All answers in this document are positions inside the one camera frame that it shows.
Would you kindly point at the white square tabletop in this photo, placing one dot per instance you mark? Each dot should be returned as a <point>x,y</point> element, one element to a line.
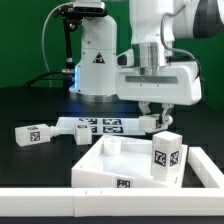
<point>120,162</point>

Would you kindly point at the white fence bar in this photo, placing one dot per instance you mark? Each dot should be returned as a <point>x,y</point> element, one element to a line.
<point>83,202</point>
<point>206,170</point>

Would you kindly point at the white front fence bar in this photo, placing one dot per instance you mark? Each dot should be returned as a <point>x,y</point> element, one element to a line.
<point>83,202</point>

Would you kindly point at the white right fence bar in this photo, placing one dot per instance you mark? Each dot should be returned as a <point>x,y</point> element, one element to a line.
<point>206,170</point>

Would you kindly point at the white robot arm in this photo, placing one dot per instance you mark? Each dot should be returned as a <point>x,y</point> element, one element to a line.
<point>152,72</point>

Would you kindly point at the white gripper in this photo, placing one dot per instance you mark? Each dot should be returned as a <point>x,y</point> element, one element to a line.
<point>176,83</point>

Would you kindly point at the white marker sheet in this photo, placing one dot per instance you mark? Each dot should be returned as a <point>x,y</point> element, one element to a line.
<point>101,126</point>

